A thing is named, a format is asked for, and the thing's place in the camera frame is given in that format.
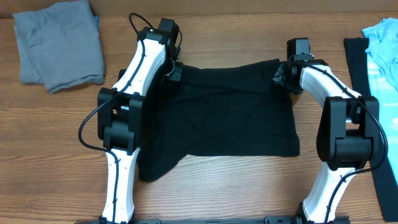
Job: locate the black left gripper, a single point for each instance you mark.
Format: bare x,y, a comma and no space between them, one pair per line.
177,74

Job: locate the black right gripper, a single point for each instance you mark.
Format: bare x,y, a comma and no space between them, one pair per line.
280,75

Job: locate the black t-shirt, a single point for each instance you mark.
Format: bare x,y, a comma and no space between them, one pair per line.
217,112

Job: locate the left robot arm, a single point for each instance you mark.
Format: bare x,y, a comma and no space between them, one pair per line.
120,112

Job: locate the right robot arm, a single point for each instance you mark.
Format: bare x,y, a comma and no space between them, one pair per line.
348,134

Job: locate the blue cloth under grey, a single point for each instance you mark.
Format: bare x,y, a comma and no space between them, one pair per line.
97,21

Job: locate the light blue t-shirt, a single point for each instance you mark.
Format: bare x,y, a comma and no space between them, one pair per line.
382,77

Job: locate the folded grey cloth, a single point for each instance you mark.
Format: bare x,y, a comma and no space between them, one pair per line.
59,46

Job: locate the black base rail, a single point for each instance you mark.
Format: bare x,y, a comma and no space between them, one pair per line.
211,221

